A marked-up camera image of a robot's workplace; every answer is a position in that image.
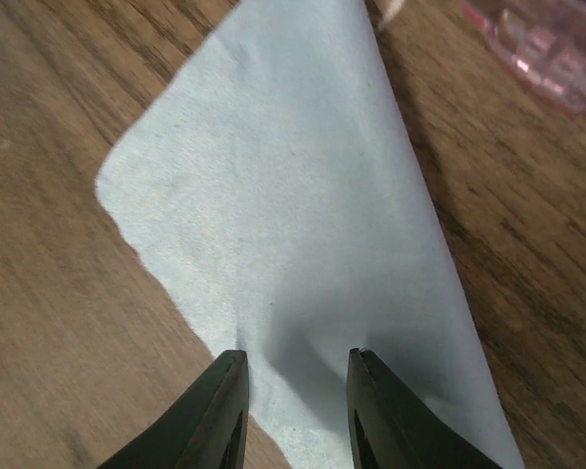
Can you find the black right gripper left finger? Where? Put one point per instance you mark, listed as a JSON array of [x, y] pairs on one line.
[[205, 427]]

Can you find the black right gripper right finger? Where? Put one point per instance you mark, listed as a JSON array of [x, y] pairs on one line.
[[391, 428]]

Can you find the light blue cleaning cloth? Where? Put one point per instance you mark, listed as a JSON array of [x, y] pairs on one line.
[[272, 190]]

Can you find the pink transparent sunglasses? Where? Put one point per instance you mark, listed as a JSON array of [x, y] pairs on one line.
[[542, 42]]

